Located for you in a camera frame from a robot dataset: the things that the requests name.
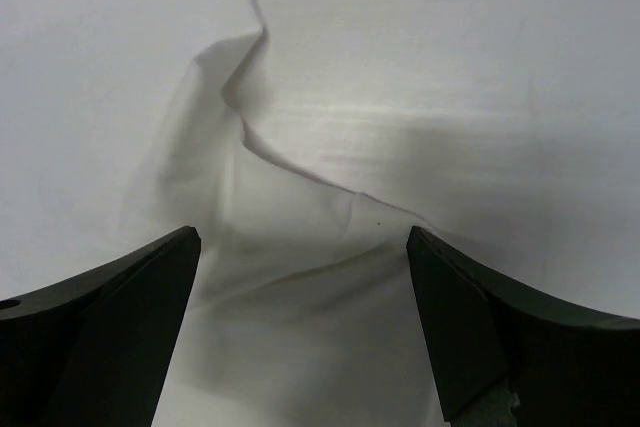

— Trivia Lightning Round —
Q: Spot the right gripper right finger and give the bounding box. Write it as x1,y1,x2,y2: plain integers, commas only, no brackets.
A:
406,227,639,426

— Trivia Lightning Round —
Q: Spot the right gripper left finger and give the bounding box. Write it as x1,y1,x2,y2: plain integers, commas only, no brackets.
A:
1,226,201,427

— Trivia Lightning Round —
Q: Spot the white t-shirt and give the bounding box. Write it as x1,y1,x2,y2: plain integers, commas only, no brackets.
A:
1,0,442,426

